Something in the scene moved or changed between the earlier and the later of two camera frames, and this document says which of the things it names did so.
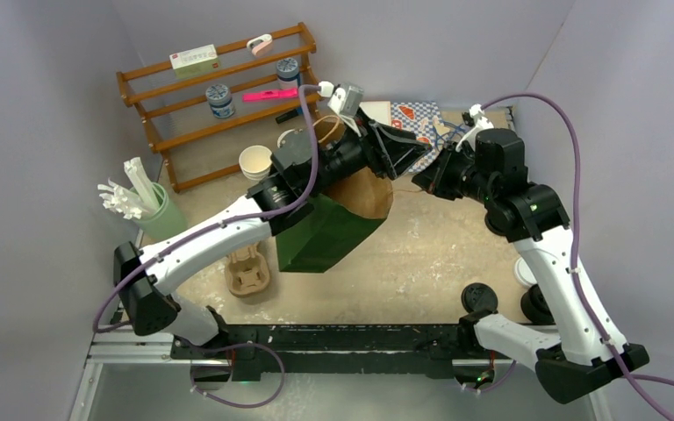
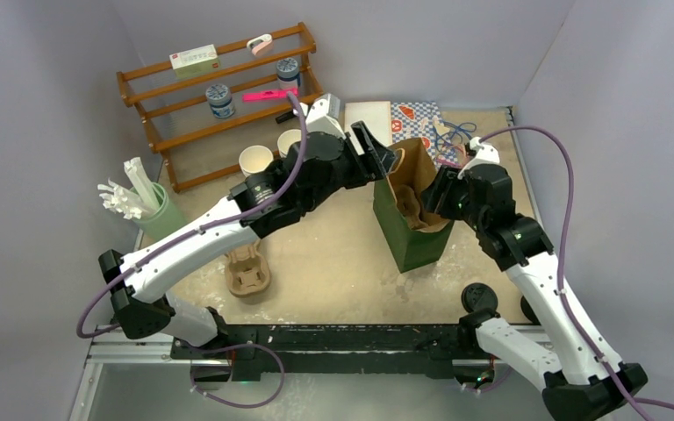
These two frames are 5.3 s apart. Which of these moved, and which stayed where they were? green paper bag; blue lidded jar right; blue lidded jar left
Moved: green paper bag
Stayed: blue lidded jar left; blue lidded jar right
